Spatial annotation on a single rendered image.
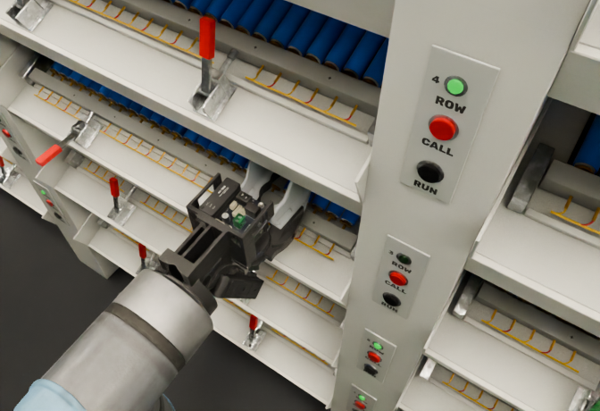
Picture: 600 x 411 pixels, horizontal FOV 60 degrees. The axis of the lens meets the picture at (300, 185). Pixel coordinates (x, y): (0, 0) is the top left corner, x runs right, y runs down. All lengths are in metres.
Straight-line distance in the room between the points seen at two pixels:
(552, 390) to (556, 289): 0.20
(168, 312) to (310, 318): 0.35
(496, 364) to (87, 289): 0.96
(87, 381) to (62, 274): 0.90
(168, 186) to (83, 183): 0.33
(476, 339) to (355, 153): 0.26
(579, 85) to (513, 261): 0.17
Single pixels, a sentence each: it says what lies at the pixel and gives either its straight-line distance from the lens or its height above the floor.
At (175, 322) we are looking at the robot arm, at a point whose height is 0.65.
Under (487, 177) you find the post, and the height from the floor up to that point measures 0.82.
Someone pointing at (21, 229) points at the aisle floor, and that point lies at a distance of 1.49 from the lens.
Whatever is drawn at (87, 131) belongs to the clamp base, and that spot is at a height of 0.56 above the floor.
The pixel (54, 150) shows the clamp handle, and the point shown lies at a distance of 0.78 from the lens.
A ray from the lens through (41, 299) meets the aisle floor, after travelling 1.35.
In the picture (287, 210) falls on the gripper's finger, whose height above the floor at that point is 0.62.
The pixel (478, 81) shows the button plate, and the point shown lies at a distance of 0.32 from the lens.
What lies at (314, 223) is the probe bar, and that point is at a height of 0.59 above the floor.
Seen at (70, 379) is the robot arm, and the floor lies 0.66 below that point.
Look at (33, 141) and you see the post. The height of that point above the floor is 0.46.
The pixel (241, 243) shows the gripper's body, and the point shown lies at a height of 0.66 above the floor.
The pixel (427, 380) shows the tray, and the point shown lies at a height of 0.36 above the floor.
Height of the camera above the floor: 1.09
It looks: 51 degrees down
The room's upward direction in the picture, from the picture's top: straight up
